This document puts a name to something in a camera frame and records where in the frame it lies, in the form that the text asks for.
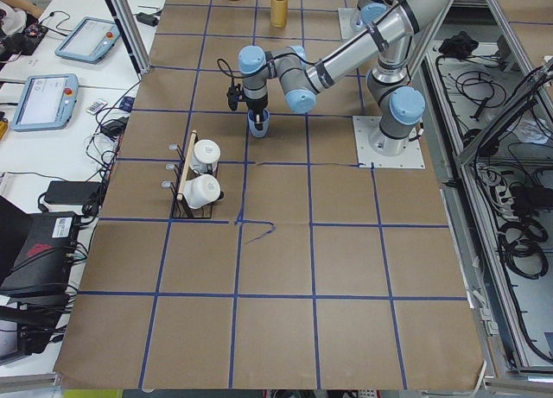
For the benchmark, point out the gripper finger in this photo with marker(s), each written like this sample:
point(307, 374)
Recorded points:
point(259, 120)

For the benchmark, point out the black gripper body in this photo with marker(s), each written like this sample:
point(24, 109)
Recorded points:
point(257, 104)

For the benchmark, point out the light blue plastic cup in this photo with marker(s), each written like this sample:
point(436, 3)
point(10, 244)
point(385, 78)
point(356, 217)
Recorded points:
point(258, 133)

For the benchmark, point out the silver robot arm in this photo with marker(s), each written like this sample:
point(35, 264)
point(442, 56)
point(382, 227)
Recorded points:
point(388, 28)
point(367, 11)

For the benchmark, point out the white mug far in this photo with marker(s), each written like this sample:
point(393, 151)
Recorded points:
point(205, 158)

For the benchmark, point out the white mug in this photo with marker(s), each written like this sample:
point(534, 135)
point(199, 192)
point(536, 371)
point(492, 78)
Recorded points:
point(203, 190)
point(205, 158)

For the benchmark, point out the white mug near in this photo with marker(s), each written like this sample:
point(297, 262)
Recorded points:
point(203, 190)

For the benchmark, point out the bamboo cylinder holder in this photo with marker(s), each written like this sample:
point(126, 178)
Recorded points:
point(279, 13)

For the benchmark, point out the black power adapter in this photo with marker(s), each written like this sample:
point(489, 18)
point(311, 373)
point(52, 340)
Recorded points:
point(147, 19)

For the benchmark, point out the upper teach pendant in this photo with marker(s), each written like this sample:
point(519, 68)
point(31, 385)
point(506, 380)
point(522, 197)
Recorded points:
point(89, 41)

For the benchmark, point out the teach pendant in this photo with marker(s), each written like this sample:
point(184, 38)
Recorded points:
point(46, 103)
point(89, 41)

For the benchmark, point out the lower teach pendant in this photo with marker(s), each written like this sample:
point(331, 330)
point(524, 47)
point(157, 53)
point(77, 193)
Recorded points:
point(46, 103)

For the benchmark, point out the black computer box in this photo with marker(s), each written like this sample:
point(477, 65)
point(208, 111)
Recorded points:
point(34, 252)

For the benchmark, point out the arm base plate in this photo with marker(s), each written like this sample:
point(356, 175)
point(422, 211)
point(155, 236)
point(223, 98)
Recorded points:
point(351, 22)
point(375, 150)

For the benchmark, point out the black wire cup rack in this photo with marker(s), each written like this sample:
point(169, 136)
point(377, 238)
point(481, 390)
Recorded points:
point(181, 208)

